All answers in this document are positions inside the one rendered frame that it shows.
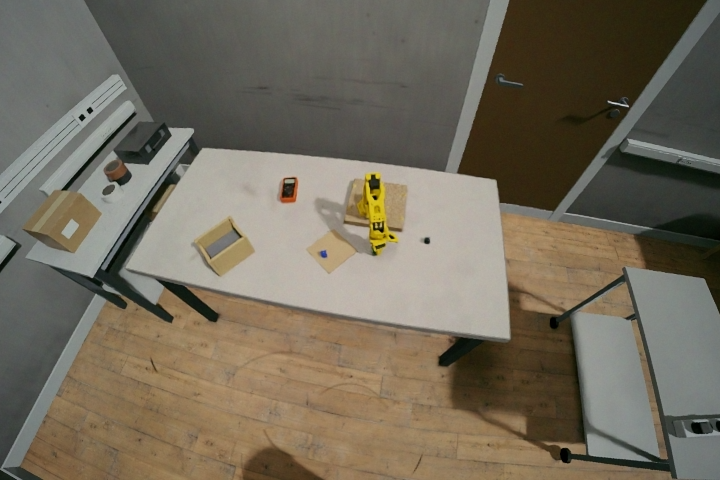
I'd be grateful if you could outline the tan open wooden crate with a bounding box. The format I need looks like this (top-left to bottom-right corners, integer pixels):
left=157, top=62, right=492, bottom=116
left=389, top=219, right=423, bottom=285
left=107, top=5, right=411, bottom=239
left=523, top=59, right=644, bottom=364
left=195, top=223, right=255, bottom=277

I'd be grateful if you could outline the orange pocket multimeter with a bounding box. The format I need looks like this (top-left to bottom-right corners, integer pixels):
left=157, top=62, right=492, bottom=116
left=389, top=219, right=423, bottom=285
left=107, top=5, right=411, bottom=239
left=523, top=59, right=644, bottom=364
left=280, top=177, right=298, bottom=203

